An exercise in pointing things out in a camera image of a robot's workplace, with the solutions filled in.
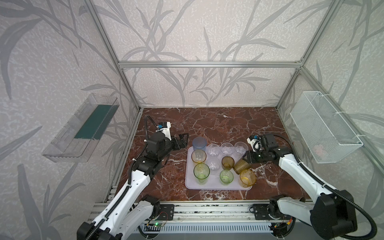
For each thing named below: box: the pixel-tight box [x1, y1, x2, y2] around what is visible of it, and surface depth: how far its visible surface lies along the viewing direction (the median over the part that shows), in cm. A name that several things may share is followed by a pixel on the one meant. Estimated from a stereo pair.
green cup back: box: [219, 169, 234, 186], surface depth 84 cm
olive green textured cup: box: [221, 156, 235, 171], surface depth 87 cm
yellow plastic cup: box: [191, 149, 207, 164], surface depth 82 cm
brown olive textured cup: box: [233, 158, 251, 175], surface depth 85 cm
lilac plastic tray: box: [185, 146, 252, 191], surface depth 85 cm
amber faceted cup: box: [239, 169, 257, 188], surface depth 84 cm
